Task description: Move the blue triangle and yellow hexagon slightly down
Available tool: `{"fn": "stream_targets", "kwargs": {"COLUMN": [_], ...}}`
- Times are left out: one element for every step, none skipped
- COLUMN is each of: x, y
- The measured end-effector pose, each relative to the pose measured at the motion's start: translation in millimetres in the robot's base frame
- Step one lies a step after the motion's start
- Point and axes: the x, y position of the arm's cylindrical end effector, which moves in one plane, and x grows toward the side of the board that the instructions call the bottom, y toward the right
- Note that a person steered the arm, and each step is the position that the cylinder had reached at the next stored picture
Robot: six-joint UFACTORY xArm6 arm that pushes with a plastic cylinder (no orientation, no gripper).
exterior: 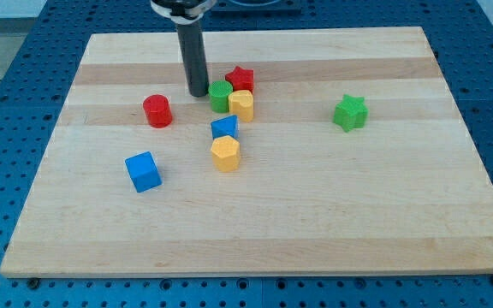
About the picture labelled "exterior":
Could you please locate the green cylinder block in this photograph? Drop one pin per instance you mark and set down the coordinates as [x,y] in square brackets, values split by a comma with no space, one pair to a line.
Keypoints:
[219,92]

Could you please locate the yellow hexagon block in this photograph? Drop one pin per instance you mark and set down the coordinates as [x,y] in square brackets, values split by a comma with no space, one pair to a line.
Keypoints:
[226,153]

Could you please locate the light wooden board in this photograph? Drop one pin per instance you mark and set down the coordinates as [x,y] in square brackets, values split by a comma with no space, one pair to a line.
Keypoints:
[407,194]

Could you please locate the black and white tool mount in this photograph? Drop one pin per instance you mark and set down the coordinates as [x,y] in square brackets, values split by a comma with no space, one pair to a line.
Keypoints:
[182,11]

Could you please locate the blue cube block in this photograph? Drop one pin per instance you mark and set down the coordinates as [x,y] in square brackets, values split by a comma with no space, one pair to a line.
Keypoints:
[143,172]

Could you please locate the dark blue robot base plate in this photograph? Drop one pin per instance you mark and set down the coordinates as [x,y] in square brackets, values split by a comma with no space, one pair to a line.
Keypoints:
[256,6]

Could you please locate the yellow heart block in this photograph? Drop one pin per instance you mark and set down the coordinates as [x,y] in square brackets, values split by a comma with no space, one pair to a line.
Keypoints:
[241,104]

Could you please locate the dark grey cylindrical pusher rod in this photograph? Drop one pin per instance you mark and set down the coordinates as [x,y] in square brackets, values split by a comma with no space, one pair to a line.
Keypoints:
[193,57]

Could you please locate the green star block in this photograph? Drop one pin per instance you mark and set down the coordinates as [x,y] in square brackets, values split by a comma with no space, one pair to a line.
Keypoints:
[350,113]

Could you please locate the blue triangle block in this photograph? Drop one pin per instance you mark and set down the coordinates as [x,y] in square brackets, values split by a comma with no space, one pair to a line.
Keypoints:
[227,126]

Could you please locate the red star block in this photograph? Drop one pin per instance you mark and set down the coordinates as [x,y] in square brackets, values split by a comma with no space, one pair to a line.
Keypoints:
[241,79]

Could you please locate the red cylinder block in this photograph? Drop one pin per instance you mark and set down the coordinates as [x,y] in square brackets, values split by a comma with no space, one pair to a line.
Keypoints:
[157,111]

